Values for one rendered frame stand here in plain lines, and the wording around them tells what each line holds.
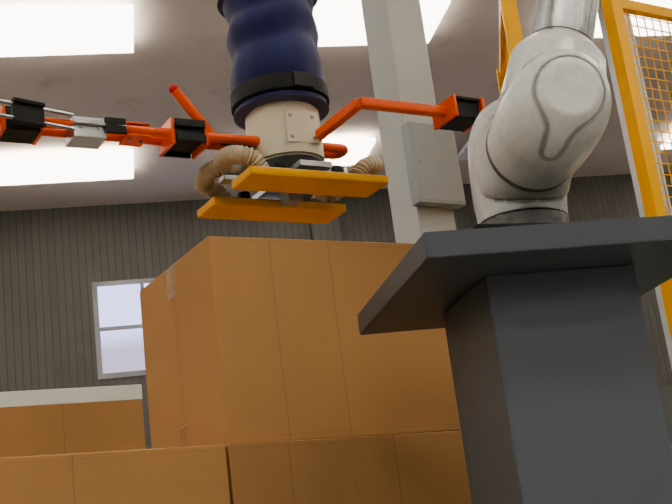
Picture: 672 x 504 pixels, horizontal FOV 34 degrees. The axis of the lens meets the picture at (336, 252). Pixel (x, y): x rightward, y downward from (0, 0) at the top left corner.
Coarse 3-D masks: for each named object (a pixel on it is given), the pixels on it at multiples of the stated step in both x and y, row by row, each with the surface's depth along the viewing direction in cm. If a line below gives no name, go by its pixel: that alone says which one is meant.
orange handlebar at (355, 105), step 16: (352, 112) 235; (400, 112) 238; (416, 112) 239; (432, 112) 241; (48, 128) 226; (128, 128) 230; (144, 128) 232; (160, 128) 234; (320, 128) 245; (336, 128) 242; (128, 144) 235; (160, 144) 238; (240, 144) 244; (256, 144) 245; (336, 144) 256
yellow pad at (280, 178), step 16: (240, 176) 232; (256, 176) 230; (272, 176) 231; (288, 176) 233; (304, 176) 234; (320, 176) 236; (336, 176) 238; (352, 176) 241; (368, 176) 243; (384, 176) 245; (288, 192) 242; (304, 192) 244; (320, 192) 245; (336, 192) 246; (352, 192) 248; (368, 192) 249
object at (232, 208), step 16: (240, 192) 253; (208, 208) 247; (224, 208) 247; (240, 208) 249; (256, 208) 250; (272, 208) 252; (288, 208) 253; (304, 208) 255; (320, 208) 257; (336, 208) 259
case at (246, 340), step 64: (192, 256) 218; (256, 256) 216; (320, 256) 223; (384, 256) 231; (192, 320) 218; (256, 320) 212; (320, 320) 218; (192, 384) 217; (256, 384) 208; (320, 384) 214; (384, 384) 221; (448, 384) 229
